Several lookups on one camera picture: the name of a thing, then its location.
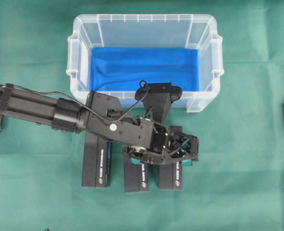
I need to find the blue liner sheet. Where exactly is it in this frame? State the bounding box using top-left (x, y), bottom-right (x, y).
top-left (89, 47), bottom-right (200, 91)

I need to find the black box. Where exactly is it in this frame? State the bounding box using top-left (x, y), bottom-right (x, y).
top-left (123, 154), bottom-right (149, 193)
top-left (158, 125), bottom-right (185, 191)
top-left (82, 132), bottom-right (111, 188)

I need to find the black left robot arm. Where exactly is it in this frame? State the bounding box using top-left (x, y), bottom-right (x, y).
top-left (0, 80), bottom-right (199, 165)

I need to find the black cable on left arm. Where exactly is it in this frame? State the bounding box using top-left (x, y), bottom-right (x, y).
top-left (0, 80), bottom-right (157, 126)

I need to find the green table cloth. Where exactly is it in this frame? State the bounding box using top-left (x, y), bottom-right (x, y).
top-left (0, 0), bottom-right (284, 231)

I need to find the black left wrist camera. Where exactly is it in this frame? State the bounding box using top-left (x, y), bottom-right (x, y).
top-left (142, 83), bottom-right (183, 124)

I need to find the clear plastic storage case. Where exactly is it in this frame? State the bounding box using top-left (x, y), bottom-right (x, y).
top-left (66, 14), bottom-right (224, 113)

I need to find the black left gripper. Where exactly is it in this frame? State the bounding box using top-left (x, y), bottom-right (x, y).
top-left (123, 118), bottom-right (199, 167)

